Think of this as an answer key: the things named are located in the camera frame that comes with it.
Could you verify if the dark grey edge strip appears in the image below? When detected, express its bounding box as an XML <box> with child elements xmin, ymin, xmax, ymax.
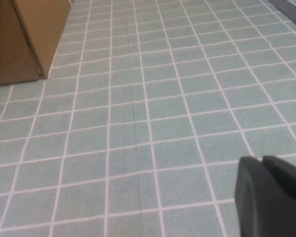
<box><xmin>271</xmin><ymin>0</ymin><xmax>296</xmax><ymax>28</ymax></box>

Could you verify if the brown cardboard drawer with window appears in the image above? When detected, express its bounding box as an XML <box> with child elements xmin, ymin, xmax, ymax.
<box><xmin>0</xmin><ymin>0</ymin><xmax>40</xmax><ymax>87</ymax></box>

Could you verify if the green white checked tablecloth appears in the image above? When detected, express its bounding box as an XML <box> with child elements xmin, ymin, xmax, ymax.
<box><xmin>0</xmin><ymin>0</ymin><xmax>296</xmax><ymax>237</ymax></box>

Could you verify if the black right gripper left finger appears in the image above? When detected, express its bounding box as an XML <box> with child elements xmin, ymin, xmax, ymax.
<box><xmin>233</xmin><ymin>156</ymin><xmax>296</xmax><ymax>237</ymax></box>

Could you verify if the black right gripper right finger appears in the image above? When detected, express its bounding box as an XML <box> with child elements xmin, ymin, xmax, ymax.
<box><xmin>262</xmin><ymin>155</ymin><xmax>296</xmax><ymax>207</ymax></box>

